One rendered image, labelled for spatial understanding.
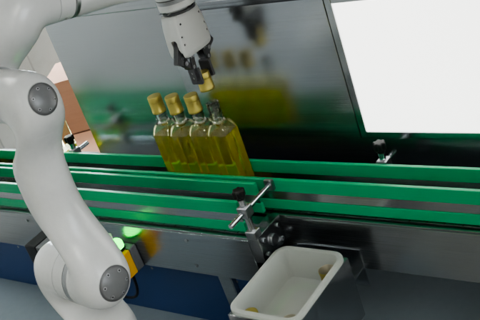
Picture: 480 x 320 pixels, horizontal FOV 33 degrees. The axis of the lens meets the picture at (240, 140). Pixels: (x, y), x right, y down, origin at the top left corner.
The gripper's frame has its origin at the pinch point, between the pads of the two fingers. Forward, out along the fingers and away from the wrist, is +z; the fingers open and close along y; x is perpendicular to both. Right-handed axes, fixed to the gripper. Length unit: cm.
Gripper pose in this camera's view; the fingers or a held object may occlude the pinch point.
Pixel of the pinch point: (201, 71)
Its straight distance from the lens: 180.8
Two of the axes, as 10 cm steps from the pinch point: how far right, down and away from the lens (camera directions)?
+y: -5.4, 5.1, -6.7
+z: 3.0, 8.6, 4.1
